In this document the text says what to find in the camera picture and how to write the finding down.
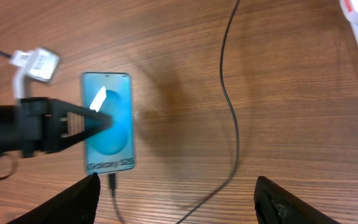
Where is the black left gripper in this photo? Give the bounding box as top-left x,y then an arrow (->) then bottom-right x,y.
0,98 -> 112,157

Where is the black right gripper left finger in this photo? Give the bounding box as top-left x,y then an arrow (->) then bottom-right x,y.
8,173 -> 101,224

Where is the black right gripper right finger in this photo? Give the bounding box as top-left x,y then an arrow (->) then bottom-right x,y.
254,176 -> 339,224

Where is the black charger cable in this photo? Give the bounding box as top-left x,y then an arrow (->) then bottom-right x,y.
108,0 -> 241,224

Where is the blue screen smartphone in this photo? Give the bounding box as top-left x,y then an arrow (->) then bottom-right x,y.
81,72 -> 135,175

